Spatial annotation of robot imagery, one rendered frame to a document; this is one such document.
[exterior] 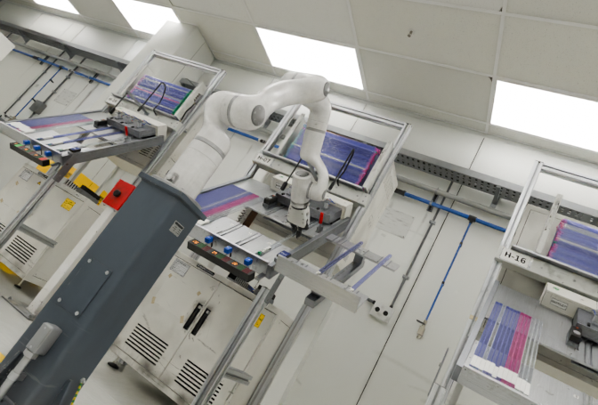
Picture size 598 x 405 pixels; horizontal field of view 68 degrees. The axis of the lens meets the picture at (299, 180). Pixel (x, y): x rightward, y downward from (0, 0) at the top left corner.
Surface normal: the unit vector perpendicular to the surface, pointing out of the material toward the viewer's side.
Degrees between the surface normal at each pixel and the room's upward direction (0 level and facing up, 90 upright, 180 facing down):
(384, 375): 90
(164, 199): 90
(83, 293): 90
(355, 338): 90
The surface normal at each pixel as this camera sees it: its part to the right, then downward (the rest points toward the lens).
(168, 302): -0.26, -0.50
